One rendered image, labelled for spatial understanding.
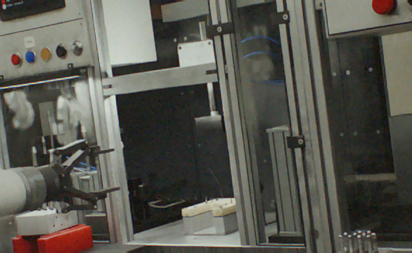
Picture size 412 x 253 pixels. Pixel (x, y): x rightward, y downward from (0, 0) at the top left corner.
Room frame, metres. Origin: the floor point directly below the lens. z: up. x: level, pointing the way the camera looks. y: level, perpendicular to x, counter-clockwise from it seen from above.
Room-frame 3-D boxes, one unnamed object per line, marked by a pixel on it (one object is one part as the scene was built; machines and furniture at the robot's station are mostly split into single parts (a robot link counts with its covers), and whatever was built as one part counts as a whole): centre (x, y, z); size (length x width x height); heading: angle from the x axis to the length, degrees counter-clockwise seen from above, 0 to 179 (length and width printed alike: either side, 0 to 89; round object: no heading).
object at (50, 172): (1.76, 0.33, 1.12); 0.09 x 0.07 x 0.08; 142
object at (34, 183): (1.70, 0.37, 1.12); 0.09 x 0.06 x 0.09; 52
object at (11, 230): (2.26, 0.53, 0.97); 0.08 x 0.08 x 0.12; 52
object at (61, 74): (2.28, 0.45, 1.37); 0.36 x 0.04 x 0.04; 52
